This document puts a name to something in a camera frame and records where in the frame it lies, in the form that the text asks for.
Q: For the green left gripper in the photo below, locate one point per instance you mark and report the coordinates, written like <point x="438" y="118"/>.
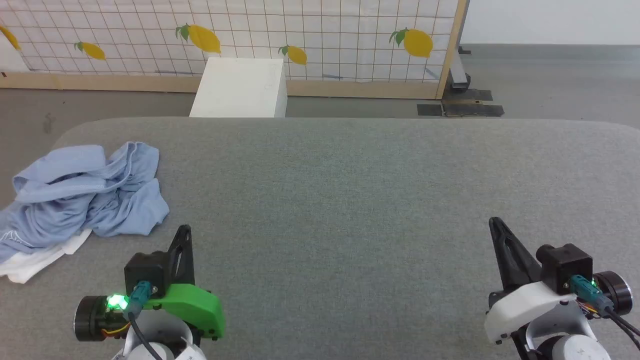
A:
<point x="192" y="305"/>

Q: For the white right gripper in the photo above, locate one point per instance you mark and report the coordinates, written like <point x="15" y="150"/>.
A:
<point x="530" y="307"/>

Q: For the light blue and white shirt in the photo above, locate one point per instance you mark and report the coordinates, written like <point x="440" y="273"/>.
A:
<point x="85" y="195"/>

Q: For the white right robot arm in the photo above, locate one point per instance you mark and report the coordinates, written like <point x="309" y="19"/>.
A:
<point x="565" y="342"/>

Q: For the black floor plates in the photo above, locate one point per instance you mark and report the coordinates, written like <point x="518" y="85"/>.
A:
<point x="462" y="107"/>

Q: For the white box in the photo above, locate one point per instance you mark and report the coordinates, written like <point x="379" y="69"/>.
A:
<point x="242" y="87"/>

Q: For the grey metal partition foot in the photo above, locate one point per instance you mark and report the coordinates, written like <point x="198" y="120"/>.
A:
<point x="457" y="75"/>

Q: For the lemon print partition screen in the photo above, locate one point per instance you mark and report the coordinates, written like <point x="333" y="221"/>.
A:
<point x="320" y="30"/>

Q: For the white board panel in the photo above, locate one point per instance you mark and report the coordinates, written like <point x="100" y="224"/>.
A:
<point x="11" y="55"/>

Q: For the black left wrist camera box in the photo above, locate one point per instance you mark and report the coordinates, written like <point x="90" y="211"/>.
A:
<point x="147" y="272"/>

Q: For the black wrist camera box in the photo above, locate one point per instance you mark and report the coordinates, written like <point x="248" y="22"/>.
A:
<point x="147" y="272"/>
<point x="567" y="265"/>

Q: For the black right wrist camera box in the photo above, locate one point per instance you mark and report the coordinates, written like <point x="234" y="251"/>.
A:
<point x="567" y="265"/>

